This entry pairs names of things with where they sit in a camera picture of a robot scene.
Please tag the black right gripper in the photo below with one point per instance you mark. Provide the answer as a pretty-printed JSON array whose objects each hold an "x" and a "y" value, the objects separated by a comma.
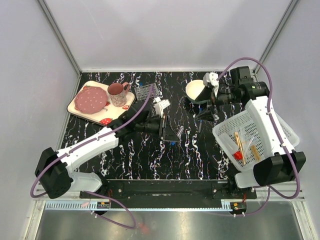
[{"x": 208, "y": 93}]

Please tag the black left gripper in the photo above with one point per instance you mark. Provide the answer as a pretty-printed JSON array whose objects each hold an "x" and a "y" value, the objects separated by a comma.
[{"x": 165, "y": 131}]

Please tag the white wash bottle red cap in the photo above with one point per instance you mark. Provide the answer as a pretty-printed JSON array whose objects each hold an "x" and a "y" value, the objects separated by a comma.
[{"x": 231, "y": 146}]

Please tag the wooden test tube clamp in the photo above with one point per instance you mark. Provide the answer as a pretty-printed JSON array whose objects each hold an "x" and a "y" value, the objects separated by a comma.
[{"x": 239, "y": 155}]

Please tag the blue cap tube horizontal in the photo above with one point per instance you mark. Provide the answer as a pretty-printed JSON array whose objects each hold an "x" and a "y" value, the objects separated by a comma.
[{"x": 181, "y": 129}]

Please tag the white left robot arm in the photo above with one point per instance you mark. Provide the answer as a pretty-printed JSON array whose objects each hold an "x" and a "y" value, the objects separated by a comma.
[{"x": 56, "y": 170}]

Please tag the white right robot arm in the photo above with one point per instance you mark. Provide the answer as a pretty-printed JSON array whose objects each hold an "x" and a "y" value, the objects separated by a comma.
[{"x": 278, "y": 168}]

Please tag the cream green bowl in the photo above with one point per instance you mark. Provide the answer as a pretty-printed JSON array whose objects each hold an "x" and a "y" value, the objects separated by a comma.
[{"x": 193, "y": 91}]

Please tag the white plastic basket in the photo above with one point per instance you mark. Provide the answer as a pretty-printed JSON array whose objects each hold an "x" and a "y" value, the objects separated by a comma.
[{"x": 257, "y": 123}]

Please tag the clear test tube rack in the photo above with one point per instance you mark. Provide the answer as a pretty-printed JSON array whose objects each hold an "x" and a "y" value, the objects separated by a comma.
[{"x": 142, "y": 92}]

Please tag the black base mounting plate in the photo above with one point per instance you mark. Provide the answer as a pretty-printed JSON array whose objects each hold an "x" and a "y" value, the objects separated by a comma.
[{"x": 171, "y": 194}]

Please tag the pink floral mug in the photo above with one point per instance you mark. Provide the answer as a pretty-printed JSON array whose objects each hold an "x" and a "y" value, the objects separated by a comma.
[{"x": 118, "y": 93}]

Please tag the strawberry print tray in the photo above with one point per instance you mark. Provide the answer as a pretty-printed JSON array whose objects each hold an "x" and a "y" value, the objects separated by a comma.
[{"x": 108, "y": 113}]

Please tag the pink dotted plate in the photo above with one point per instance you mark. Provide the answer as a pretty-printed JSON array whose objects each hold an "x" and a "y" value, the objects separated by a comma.
[{"x": 91, "y": 100}]

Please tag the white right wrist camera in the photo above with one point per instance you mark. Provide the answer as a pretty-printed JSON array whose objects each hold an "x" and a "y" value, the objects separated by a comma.
[{"x": 210, "y": 80}]

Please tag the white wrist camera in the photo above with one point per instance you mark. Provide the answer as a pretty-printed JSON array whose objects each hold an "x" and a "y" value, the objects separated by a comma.
[
  {"x": 160, "y": 105},
  {"x": 210, "y": 80}
]

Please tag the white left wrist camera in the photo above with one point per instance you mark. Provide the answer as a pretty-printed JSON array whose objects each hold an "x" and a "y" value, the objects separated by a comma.
[{"x": 160, "y": 105}]

